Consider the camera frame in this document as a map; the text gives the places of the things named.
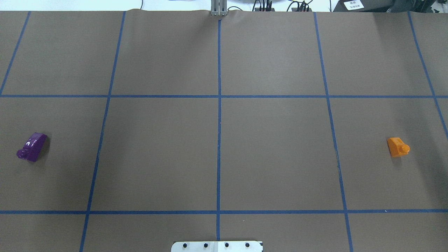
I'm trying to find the orange trapezoid block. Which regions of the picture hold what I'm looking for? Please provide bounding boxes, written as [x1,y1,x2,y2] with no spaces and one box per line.
[387,137,410,158]

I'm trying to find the purple trapezoid block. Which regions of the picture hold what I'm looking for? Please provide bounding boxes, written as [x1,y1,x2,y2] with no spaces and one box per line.
[16,132,48,162]

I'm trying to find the black box with label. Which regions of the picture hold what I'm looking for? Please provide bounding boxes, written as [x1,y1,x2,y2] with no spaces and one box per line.
[332,0,438,13]

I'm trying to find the aluminium profile post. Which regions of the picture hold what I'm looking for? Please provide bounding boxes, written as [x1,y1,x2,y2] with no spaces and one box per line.
[211,0,228,16]

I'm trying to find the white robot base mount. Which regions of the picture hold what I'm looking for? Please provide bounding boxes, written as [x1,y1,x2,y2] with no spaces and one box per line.
[171,241,264,252]

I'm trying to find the black cable bundle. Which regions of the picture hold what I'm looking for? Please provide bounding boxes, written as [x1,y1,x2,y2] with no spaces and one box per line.
[253,0,313,12]

